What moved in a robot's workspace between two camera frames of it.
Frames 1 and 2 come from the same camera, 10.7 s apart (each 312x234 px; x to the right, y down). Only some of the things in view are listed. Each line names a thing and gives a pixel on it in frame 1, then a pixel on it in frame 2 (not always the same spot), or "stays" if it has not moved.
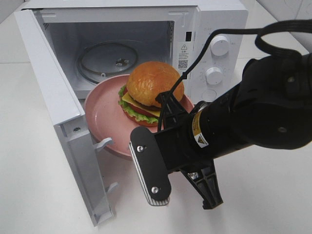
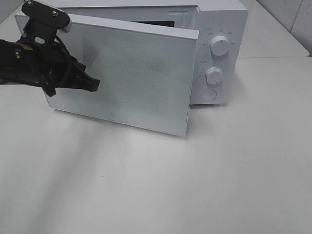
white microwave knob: x=220 y=46 stays
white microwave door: x=73 y=128 to x=146 y=73
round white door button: x=209 y=94 stays
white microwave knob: x=214 y=75 stays
